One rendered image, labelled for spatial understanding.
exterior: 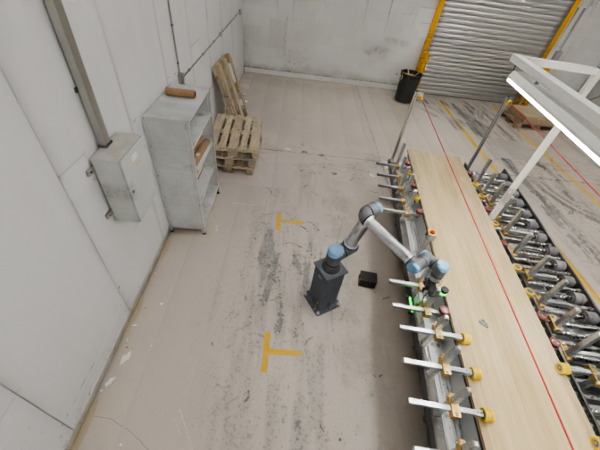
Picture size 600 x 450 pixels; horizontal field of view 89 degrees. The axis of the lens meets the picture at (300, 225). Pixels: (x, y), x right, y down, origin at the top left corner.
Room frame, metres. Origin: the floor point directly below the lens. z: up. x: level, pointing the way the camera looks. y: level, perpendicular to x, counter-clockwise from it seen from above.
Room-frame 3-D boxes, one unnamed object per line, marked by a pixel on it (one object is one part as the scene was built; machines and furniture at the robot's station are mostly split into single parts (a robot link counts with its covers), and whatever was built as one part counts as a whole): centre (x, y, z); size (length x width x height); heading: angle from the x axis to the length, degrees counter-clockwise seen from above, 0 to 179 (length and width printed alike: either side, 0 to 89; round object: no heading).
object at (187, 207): (3.10, 1.46, 0.78); 0.90 x 0.45 x 1.55; 5
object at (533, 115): (8.35, -6.28, 0.23); 2.41 x 0.77 x 0.17; 97
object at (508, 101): (4.02, -2.31, 1.25); 0.15 x 0.08 x 1.10; 179
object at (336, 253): (1.96, -0.38, 0.79); 0.17 x 0.15 x 0.18; 133
